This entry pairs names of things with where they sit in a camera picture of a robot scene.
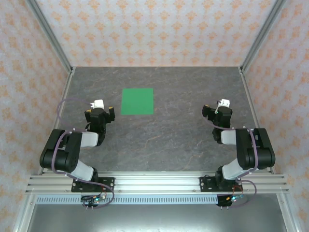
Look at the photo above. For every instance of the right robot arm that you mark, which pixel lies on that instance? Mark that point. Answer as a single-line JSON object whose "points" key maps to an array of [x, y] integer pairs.
{"points": [[251, 149]]}

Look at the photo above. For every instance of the wide aluminium mounting rail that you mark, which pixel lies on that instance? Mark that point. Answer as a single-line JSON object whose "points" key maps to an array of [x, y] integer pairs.
{"points": [[157, 183]]}

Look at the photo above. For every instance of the aluminium frame leg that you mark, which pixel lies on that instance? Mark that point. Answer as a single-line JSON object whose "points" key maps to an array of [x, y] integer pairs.
{"points": [[287, 212], [25, 212]]}

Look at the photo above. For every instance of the small circuit board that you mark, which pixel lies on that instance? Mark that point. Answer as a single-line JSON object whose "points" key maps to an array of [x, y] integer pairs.
{"points": [[233, 199], [96, 199]]}

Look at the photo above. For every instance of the aluminium table side rail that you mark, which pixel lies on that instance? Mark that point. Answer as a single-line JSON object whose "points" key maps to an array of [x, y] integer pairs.
{"points": [[249, 96], [66, 89]]}

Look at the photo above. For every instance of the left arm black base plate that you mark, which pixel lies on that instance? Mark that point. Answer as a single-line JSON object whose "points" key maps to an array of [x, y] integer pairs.
{"points": [[108, 184]]}

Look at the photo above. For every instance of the aluminium frame post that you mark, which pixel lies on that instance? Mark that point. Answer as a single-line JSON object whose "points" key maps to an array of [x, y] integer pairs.
{"points": [[48, 33], [263, 31]]}

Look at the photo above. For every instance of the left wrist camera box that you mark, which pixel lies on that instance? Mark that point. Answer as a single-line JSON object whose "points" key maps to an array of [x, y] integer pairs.
{"points": [[98, 104]]}

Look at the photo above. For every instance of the grey metal shelf sheet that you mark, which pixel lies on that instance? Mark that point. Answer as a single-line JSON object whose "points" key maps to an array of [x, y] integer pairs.
{"points": [[157, 220]]}

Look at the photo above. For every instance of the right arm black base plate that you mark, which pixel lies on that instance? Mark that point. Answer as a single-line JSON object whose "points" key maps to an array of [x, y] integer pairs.
{"points": [[206, 184]]}

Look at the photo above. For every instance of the green paper sheet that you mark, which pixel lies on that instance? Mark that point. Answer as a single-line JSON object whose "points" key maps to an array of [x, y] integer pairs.
{"points": [[137, 101]]}

